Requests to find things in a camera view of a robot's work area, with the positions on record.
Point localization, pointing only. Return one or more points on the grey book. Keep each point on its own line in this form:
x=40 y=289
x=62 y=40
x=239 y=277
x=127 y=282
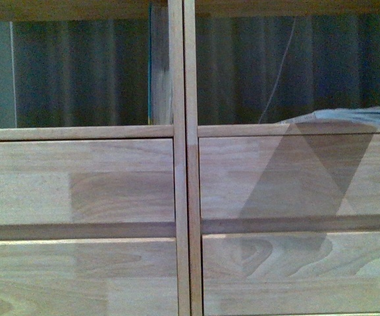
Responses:
x=369 y=116

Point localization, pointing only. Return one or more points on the right wooden shelf unit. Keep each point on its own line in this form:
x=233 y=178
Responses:
x=198 y=227

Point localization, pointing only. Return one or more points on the wooden shelf unit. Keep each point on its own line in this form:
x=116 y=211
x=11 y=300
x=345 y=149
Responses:
x=198 y=227
x=176 y=229

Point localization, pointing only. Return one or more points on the left wooden shelf unit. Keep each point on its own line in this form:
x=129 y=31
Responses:
x=176 y=229

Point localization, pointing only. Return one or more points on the upper left wooden drawer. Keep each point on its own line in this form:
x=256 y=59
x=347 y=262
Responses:
x=87 y=181

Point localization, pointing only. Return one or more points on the wooden drawer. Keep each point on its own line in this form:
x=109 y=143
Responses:
x=291 y=273
x=87 y=181
x=270 y=177
x=130 y=276

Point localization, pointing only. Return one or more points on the lower left wooden drawer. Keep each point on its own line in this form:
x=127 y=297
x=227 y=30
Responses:
x=130 y=276

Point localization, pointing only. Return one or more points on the upper right wooden drawer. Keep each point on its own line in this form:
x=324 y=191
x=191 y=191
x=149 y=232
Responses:
x=270 y=177

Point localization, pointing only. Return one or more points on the lower right wooden drawer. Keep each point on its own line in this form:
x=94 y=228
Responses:
x=291 y=273

